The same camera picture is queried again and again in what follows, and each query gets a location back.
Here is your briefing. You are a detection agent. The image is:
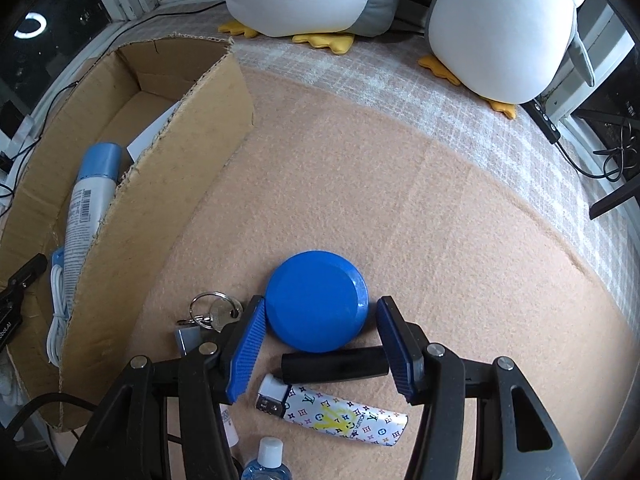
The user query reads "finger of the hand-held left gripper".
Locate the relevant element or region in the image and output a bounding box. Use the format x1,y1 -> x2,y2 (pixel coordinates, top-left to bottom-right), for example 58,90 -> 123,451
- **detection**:
0,253 -> 48,302

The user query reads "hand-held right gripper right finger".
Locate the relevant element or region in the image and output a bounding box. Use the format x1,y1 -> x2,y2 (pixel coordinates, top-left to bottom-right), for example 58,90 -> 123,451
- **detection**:
377,296 -> 581,480

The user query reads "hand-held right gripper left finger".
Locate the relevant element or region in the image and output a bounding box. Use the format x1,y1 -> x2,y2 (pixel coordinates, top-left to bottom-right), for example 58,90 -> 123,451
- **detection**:
60,296 -> 268,480

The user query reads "white cable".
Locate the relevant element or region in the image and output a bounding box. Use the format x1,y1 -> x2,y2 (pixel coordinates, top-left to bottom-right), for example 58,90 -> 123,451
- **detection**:
46,260 -> 71,368

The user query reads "key ring with keys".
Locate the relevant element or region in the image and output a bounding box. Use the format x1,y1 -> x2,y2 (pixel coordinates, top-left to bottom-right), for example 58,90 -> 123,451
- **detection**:
175,291 -> 246,356

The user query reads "black cylinder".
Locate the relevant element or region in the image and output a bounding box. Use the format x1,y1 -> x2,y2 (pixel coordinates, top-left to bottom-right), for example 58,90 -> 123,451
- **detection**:
281,345 -> 390,385

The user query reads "pale pink tube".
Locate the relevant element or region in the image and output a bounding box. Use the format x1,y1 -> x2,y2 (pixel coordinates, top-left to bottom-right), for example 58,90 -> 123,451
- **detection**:
220,406 -> 242,448

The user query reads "patterned white lighter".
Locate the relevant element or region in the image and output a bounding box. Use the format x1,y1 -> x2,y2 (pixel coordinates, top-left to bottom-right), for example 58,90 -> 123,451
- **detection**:
255,374 -> 408,446

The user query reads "blue round case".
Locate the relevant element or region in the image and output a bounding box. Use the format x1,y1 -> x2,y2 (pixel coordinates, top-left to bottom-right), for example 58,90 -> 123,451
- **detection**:
264,250 -> 370,353

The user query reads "white bottle with blue cap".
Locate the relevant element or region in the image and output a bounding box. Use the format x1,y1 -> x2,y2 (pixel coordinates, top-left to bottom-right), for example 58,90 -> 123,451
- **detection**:
60,142 -> 126,291

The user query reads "cardboard box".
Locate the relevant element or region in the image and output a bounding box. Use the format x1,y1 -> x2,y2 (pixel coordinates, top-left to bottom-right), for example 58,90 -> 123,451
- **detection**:
0,34 -> 256,433

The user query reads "small white box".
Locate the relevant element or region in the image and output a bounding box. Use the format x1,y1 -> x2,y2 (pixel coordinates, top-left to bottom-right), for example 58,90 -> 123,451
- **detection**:
126,102 -> 183,166

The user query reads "small blue liquid bottle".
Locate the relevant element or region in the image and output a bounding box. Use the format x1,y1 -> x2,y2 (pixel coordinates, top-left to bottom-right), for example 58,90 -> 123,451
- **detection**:
241,436 -> 292,480

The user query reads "black tripod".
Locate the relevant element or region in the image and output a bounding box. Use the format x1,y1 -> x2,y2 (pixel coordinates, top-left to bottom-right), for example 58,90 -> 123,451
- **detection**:
589,175 -> 640,221

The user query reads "checked white cloth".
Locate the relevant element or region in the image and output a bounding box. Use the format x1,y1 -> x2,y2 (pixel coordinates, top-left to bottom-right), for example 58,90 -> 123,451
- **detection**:
107,0 -> 640,306

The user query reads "small penguin plush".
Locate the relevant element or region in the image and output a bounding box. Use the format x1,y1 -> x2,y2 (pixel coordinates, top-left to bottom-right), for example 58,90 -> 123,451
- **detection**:
417,0 -> 596,121

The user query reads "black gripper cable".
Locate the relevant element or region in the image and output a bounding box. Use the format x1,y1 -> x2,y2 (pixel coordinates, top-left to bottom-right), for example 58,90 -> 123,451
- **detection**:
0,392 -> 108,431

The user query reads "black inline cable controller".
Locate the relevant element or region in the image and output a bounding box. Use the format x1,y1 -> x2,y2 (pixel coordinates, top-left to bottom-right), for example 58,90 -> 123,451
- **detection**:
532,100 -> 561,147

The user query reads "tangled black lamp cable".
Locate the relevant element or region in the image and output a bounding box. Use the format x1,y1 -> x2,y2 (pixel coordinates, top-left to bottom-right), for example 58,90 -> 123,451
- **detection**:
557,110 -> 640,183

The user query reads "long black cable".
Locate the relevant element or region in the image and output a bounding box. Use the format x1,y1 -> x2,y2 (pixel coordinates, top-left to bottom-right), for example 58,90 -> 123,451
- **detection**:
30,0 -> 226,116

